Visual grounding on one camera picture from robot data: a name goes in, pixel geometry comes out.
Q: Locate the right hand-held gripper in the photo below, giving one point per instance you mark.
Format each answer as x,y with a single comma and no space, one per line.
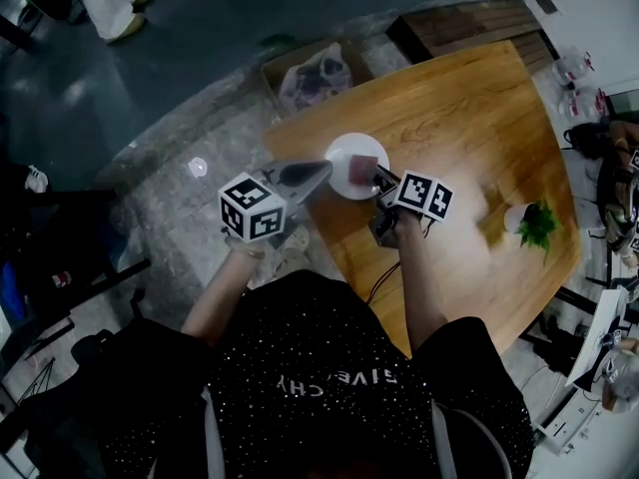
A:
424,195

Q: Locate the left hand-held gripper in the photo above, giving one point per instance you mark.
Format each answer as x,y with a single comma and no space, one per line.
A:
252,207

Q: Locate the red piece of meat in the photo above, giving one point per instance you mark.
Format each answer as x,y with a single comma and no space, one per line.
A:
360,168

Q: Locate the white round plate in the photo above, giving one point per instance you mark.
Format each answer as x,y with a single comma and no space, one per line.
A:
344,167

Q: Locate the person's right forearm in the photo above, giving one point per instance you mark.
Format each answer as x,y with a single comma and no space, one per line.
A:
419,287

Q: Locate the person's left forearm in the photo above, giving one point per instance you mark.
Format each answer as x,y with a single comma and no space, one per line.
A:
219,287

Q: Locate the person's light shoe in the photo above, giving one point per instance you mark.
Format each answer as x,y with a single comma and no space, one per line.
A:
293,247

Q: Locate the translucent plastic bag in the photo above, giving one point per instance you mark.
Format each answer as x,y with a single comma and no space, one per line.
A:
314,75

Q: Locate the small white disc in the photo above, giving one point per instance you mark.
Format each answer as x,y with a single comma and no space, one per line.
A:
198,167

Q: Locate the cardboard box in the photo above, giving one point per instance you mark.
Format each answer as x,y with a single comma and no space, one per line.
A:
352,60

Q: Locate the green plant in white pot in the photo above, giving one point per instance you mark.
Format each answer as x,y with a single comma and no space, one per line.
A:
534,220

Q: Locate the dark wooden bench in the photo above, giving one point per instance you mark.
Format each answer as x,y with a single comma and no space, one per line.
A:
464,28

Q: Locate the person's black sparkly shirt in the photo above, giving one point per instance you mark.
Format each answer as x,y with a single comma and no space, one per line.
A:
299,382

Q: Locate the clear plastic jug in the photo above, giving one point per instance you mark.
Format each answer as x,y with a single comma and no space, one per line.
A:
581,103
571,65

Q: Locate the red can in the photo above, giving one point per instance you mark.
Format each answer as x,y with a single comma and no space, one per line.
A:
62,280

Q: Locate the white board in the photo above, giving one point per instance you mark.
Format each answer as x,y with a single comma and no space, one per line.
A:
598,339

